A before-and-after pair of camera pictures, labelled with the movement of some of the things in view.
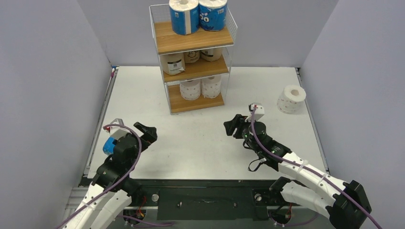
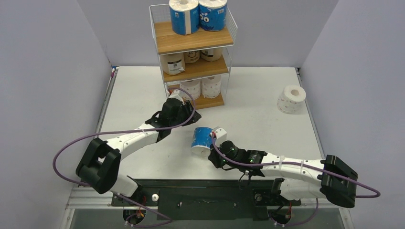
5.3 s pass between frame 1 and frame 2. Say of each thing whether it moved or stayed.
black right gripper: moved
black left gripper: moved
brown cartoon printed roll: stayed
